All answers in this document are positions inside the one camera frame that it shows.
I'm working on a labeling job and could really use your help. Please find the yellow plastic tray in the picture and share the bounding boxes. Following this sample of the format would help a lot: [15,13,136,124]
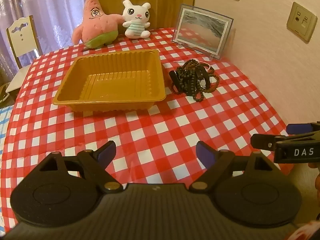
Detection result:
[52,49,167,112]

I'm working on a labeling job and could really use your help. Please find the pile of beaded bracelets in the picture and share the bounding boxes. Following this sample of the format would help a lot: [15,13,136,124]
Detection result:
[169,59,220,103]

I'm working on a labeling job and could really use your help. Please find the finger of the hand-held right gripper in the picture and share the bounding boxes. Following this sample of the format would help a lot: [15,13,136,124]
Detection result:
[251,134,290,151]
[286,122,320,134]

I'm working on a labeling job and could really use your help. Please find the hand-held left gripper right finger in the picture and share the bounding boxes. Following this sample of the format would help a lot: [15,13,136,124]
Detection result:
[189,141,275,192]

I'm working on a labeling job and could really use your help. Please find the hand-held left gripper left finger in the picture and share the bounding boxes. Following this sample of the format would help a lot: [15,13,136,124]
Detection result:
[35,141,123,193]

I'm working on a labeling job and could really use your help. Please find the white bunny plush toy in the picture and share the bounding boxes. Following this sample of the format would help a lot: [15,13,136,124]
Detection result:
[122,0,152,39]

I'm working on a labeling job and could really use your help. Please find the pink star plush toy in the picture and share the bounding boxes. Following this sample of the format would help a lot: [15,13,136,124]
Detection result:
[72,0,125,49]

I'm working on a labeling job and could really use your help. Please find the blue checked cloth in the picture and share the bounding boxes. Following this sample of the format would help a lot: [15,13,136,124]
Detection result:
[0,105,15,140]

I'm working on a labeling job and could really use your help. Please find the red white patterned clothing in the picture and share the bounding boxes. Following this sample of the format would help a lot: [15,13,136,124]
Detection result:
[287,219,320,240]

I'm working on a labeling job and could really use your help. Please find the beige wall outlet plate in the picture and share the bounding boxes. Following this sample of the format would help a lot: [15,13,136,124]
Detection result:
[286,2,318,42]

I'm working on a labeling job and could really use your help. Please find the white wooden chair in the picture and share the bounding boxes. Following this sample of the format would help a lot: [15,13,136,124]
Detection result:
[5,15,43,93]

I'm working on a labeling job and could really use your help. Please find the glass sand art frame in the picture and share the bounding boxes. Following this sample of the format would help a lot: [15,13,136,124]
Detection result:
[172,4,234,60]

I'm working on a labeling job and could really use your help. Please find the wooden wardrobe panel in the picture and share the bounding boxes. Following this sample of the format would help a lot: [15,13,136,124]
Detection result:
[90,0,197,30]

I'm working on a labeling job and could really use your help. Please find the lilac patterned curtain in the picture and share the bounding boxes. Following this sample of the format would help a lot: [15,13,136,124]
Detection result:
[0,0,92,83]

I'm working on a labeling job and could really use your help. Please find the person's right hand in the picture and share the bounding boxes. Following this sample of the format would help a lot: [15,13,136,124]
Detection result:
[308,162,320,192]

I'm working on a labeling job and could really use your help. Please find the black wristband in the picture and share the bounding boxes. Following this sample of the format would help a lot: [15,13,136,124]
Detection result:
[169,70,182,92]

